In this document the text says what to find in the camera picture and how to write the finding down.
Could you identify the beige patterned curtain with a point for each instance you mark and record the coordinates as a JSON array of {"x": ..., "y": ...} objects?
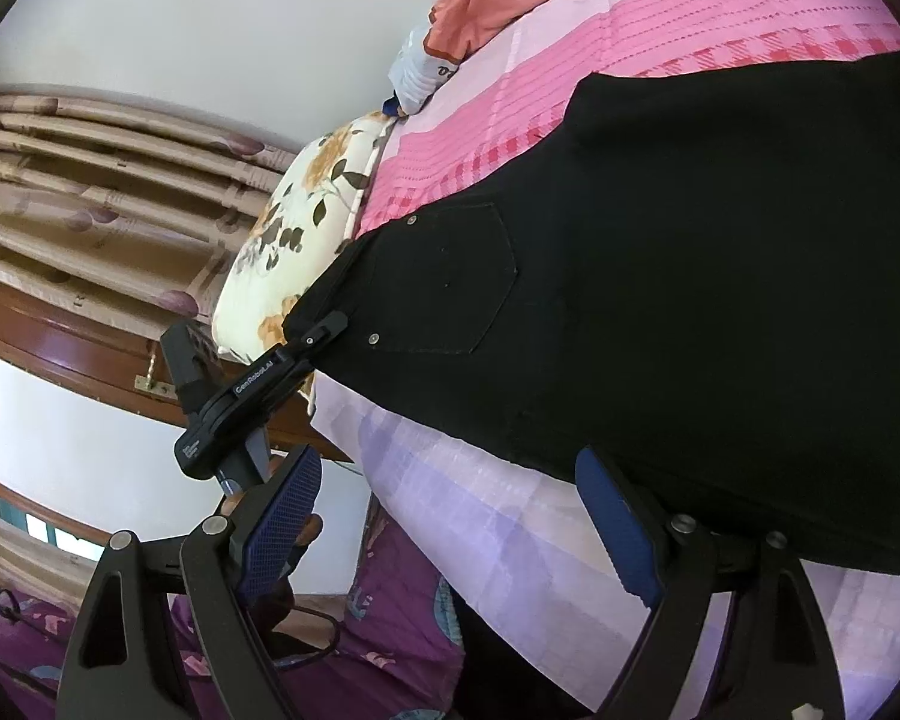
[{"x": 82, "y": 187}]

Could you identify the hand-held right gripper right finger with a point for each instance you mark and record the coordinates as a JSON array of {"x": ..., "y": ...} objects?
[{"x": 615, "y": 532}]

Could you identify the brown wooden door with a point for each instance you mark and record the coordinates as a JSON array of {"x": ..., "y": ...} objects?
[{"x": 60, "y": 330}]

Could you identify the black pants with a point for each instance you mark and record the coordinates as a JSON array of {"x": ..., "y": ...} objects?
[{"x": 645, "y": 240}]

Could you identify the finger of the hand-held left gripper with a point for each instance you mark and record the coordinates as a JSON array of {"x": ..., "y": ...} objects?
[{"x": 326, "y": 328}]

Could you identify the small blue object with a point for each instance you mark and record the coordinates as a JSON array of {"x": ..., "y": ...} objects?
[{"x": 390, "y": 106}]

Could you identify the pink patterned bed sheet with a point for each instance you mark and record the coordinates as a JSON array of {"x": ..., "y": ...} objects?
[{"x": 570, "y": 37}]

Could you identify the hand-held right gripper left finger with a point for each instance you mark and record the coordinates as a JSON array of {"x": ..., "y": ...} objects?
[{"x": 277, "y": 532}]

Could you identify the floral cream pillow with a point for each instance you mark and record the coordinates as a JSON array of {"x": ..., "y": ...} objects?
[{"x": 300, "y": 217}]

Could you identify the purple printed cloth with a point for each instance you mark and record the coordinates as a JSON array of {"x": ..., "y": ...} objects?
[{"x": 397, "y": 615}]

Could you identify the window with wooden frame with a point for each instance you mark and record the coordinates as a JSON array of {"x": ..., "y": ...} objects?
[{"x": 37, "y": 525}]

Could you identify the lavender checked sheet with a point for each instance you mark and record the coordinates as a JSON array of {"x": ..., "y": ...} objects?
[{"x": 457, "y": 510}]

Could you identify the brass door latch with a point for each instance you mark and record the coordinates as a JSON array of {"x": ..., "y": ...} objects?
[{"x": 154, "y": 382}]

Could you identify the person's left hand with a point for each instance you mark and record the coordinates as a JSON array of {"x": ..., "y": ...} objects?
[{"x": 310, "y": 530}]

